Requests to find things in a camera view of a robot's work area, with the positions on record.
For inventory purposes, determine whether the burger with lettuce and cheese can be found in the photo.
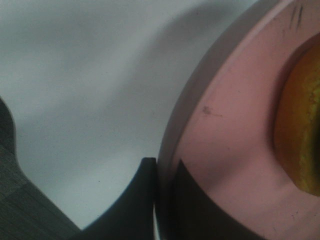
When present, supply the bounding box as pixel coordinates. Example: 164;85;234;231
273;35;320;197

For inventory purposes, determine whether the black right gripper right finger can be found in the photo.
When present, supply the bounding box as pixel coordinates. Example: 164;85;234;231
159;161;262;240

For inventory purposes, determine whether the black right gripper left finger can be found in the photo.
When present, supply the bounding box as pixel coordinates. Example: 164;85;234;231
74;157;158;240

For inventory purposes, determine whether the pink round plate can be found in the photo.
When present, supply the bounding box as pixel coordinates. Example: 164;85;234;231
156;0;320;240

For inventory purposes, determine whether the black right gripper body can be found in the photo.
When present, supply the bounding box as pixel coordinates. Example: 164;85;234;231
0;102;80;240

